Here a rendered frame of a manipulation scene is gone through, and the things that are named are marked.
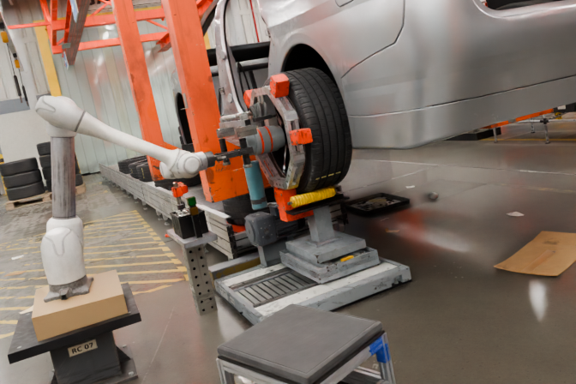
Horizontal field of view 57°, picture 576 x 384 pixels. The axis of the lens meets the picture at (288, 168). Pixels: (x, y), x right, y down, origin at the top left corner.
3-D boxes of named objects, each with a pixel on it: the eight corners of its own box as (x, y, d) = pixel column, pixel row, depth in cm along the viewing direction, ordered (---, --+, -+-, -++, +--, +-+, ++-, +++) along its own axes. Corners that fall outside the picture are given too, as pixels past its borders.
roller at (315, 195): (340, 195, 281) (338, 184, 280) (291, 209, 269) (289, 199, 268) (334, 194, 286) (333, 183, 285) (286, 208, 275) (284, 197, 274)
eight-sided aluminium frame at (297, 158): (312, 189, 260) (291, 80, 253) (300, 193, 257) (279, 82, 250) (270, 182, 309) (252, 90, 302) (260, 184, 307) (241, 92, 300)
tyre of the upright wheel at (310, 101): (298, 46, 293) (290, 142, 334) (260, 52, 284) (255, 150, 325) (363, 105, 248) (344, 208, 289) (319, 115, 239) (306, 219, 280)
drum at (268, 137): (288, 149, 276) (283, 123, 274) (250, 158, 267) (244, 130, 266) (278, 148, 289) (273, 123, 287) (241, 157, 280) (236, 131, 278)
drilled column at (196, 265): (218, 309, 285) (201, 235, 279) (200, 315, 281) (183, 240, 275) (213, 304, 294) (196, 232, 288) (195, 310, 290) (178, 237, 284)
